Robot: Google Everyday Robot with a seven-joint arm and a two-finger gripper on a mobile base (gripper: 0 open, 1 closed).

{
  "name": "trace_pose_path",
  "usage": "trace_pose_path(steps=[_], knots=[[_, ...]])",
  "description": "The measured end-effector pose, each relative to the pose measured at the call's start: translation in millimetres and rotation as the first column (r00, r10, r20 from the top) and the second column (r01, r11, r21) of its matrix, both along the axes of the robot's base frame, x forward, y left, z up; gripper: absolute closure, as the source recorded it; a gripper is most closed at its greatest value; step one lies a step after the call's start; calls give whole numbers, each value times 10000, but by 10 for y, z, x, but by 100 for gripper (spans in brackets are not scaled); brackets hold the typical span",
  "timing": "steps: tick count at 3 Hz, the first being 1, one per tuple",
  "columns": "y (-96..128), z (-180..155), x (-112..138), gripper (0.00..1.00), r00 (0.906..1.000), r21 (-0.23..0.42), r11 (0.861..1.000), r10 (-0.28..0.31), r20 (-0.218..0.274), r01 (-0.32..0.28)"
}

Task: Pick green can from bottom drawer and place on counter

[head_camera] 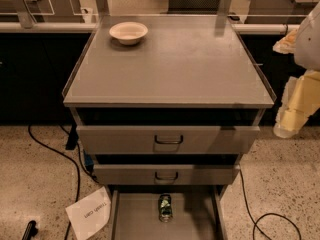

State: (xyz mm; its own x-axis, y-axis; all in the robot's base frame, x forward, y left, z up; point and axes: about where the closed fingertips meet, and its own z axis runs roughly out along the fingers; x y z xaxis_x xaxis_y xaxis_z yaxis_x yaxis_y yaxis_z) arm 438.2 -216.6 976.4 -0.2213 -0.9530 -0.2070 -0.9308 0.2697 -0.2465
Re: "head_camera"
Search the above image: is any white paper bowl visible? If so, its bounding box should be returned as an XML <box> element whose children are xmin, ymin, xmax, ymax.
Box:
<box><xmin>109</xmin><ymin>22</ymin><xmax>148</xmax><ymax>45</ymax></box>

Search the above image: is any grey drawer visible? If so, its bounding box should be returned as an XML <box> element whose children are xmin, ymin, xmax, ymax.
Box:
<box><xmin>109</xmin><ymin>186</ymin><xmax>228</xmax><ymax>240</ymax></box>
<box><xmin>77</xmin><ymin>108</ymin><xmax>259</xmax><ymax>155</ymax></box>
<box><xmin>94</xmin><ymin>154</ymin><xmax>239</xmax><ymax>185</ymax></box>

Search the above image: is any grey metal drawer cabinet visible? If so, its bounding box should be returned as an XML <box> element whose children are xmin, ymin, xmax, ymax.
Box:
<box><xmin>61</xmin><ymin>14</ymin><xmax>278</xmax><ymax>240</ymax></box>

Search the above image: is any bottom grey drawer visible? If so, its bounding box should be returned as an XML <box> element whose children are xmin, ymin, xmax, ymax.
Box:
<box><xmin>109</xmin><ymin>186</ymin><xmax>228</xmax><ymax>240</ymax></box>

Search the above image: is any grey background desk left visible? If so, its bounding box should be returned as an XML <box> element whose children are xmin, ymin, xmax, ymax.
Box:
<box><xmin>0</xmin><ymin>0</ymin><xmax>84</xmax><ymax>23</ymax></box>

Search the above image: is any middle grey drawer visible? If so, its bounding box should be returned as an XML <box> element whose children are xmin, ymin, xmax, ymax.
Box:
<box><xmin>94</xmin><ymin>154</ymin><xmax>239</xmax><ymax>185</ymax></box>

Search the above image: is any black cable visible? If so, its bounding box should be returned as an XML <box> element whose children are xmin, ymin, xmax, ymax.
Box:
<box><xmin>27</xmin><ymin>123</ymin><xmax>100</xmax><ymax>240</ymax></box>
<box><xmin>238</xmin><ymin>168</ymin><xmax>303</xmax><ymax>240</ymax></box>

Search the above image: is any top grey drawer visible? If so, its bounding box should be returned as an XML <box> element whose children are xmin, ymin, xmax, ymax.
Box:
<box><xmin>77</xmin><ymin>108</ymin><xmax>259</xmax><ymax>155</ymax></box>

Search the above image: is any green soda can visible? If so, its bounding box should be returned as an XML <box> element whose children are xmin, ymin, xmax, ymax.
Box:
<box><xmin>158</xmin><ymin>194</ymin><xmax>173</xmax><ymax>223</ymax></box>

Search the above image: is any white paper sign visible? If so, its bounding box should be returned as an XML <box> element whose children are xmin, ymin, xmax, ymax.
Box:
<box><xmin>66</xmin><ymin>187</ymin><xmax>111</xmax><ymax>240</ymax></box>

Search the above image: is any white horizontal rail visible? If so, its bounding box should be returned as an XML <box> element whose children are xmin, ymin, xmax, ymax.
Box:
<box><xmin>0</xmin><ymin>22</ymin><xmax>298</xmax><ymax>35</ymax></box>

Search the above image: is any black cable on right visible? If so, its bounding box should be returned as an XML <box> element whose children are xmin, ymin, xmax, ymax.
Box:
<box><xmin>238</xmin><ymin>168</ymin><xmax>303</xmax><ymax>240</ymax></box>

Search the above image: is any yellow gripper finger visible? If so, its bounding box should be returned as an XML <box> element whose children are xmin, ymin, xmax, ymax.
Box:
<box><xmin>273</xmin><ymin>29</ymin><xmax>298</xmax><ymax>54</ymax></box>
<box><xmin>273</xmin><ymin>70</ymin><xmax>320</xmax><ymax>138</ymax></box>

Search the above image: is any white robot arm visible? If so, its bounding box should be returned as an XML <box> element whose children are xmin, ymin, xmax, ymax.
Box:
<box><xmin>273</xmin><ymin>2</ymin><xmax>320</xmax><ymax>138</ymax></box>

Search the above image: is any black cable on left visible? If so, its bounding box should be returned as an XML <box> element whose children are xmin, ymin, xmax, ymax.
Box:
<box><xmin>27</xmin><ymin>123</ymin><xmax>100</xmax><ymax>240</ymax></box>

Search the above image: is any black tool handle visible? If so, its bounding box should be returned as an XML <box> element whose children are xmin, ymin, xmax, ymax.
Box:
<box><xmin>22</xmin><ymin>220</ymin><xmax>38</xmax><ymax>240</ymax></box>

